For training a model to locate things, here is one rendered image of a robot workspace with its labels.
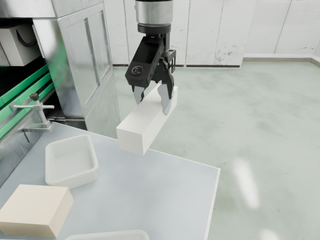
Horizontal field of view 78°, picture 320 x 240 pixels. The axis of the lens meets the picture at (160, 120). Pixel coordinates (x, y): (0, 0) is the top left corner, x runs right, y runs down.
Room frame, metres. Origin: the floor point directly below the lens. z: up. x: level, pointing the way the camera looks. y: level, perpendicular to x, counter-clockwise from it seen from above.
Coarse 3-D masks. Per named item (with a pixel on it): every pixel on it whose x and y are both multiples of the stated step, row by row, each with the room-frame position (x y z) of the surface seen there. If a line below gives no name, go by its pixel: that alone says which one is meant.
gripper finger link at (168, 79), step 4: (168, 72) 0.42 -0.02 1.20; (164, 76) 0.42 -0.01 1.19; (168, 76) 0.42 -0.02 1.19; (172, 76) 0.43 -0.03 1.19; (164, 80) 0.42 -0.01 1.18; (168, 80) 0.42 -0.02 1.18; (172, 80) 0.42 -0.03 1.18; (168, 84) 0.42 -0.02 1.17; (172, 84) 0.41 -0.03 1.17; (168, 88) 0.41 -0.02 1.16; (172, 88) 0.41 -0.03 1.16; (168, 92) 0.41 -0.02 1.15
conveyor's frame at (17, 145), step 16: (48, 96) 0.90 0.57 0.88; (32, 112) 0.75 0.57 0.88; (48, 112) 0.85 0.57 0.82; (16, 128) 0.63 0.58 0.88; (0, 144) 0.54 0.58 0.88; (16, 144) 0.59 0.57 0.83; (32, 144) 0.66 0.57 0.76; (0, 160) 0.50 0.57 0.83; (16, 160) 0.55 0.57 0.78; (0, 176) 0.47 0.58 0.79
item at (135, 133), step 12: (156, 96) 0.47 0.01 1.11; (144, 108) 0.41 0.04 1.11; (156, 108) 0.41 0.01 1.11; (132, 120) 0.36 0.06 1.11; (144, 120) 0.36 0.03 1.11; (156, 120) 0.38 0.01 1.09; (120, 132) 0.33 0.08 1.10; (132, 132) 0.32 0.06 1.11; (144, 132) 0.32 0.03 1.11; (156, 132) 0.38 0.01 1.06; (120, 144) 0.33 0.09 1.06; (132, 144) 0.32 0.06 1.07; (144, 144) 0.32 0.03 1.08
